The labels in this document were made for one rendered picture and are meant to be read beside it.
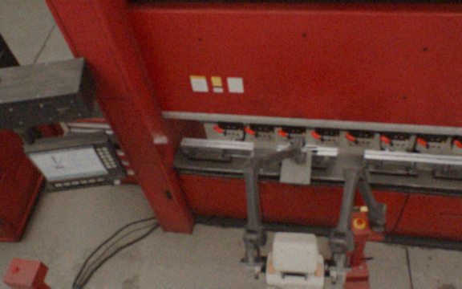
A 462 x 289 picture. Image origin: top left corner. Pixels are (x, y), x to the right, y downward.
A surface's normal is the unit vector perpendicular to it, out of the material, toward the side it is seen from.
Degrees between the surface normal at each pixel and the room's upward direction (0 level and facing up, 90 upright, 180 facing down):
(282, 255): 48
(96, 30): 90
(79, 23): 90
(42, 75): 0
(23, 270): 0
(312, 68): 90
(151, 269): 0
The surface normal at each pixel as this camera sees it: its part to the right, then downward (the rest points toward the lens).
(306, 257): -0.15, 0.18
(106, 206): -0.11, -0.61
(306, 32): -0.17, 0.79
